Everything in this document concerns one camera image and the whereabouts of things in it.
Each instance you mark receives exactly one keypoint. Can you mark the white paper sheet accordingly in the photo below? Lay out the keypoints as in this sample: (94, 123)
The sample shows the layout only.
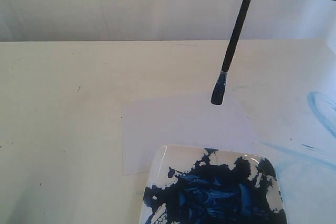
(190, 120)

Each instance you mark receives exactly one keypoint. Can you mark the black paintbrush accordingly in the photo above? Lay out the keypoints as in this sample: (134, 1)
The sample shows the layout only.
(219, 88)

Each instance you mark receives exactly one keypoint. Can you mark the white plate with blue paint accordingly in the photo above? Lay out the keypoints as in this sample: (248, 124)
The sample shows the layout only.
(206, 185)

